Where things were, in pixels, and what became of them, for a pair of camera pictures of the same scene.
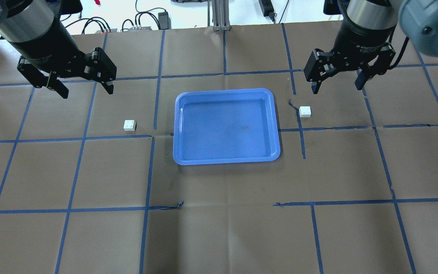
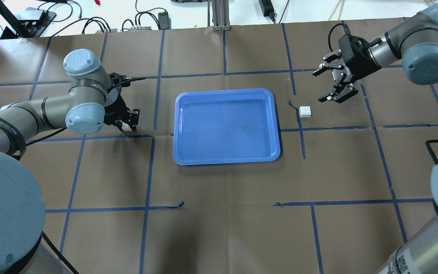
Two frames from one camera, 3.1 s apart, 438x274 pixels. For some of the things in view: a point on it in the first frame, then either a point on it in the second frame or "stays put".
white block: x=305 y=111 stays put
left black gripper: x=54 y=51 -> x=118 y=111
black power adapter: x=164 y=21 stays put
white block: x=129 y=125 stays put
